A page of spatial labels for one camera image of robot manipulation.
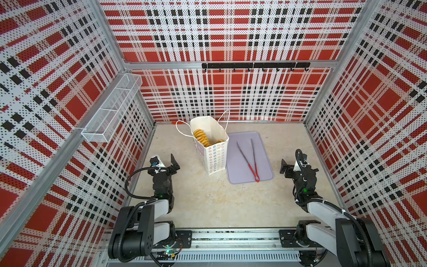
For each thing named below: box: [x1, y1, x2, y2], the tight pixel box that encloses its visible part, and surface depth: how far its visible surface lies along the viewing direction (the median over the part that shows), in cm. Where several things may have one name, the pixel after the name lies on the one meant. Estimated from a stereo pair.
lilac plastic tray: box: [225, 131, 274, 185], surface depth 103 cm
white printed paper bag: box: [175, 110, 231, 176], surface depth 88 cm
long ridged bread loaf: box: [193, 128, 212, 148], surface depth 93 cm
